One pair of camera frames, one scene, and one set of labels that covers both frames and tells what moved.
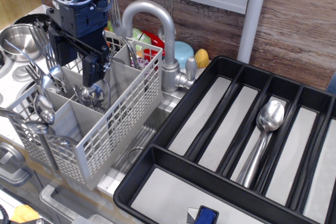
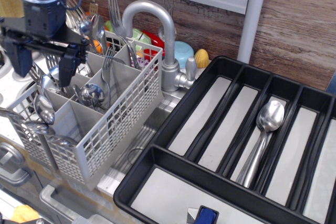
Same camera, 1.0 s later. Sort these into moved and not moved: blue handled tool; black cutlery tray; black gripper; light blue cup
Moved: black gripper
Not moved: blue handled tool; black cutlery tray; light blue cup
